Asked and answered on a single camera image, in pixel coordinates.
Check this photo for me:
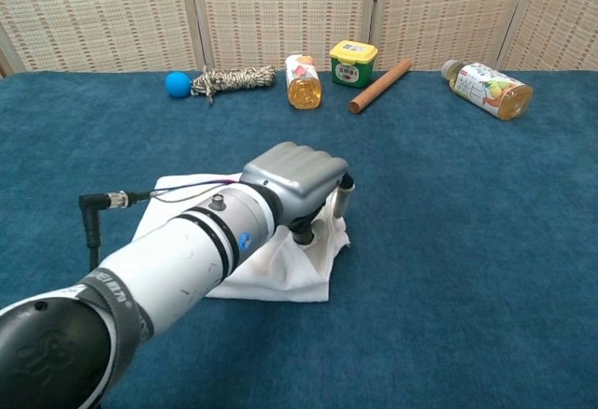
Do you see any wooden rolling pin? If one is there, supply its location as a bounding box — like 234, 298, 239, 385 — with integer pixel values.
348, 58, 414, 115

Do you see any tea bottle with green label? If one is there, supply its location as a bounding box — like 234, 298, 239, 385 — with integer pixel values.
440, 59, 534, 121

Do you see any woven folding screen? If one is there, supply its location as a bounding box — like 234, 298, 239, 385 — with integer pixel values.
0, 0, 598, 78

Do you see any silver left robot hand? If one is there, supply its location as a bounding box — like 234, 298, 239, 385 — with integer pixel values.
240, 141, 357, 247

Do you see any beige braided rope bundle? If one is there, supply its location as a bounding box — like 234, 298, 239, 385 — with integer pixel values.
188, 63, 277, 105

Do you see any white T-shirt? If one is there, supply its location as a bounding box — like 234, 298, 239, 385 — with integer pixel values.
132, 173, 351, 303

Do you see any blue ball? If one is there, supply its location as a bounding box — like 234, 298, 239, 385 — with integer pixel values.
164, 71, 192, 99

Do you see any green tub with yellow lid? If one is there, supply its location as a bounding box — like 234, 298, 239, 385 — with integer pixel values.
329, 39, 378, 90

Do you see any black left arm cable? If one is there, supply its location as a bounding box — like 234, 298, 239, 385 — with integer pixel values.
78, 189, 155, 273

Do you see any blue table mat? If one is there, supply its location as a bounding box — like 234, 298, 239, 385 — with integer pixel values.
0, 70, 598, 409

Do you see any tea bottle with red label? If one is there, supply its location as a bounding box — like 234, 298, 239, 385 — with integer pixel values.
285, 50, 324, 110

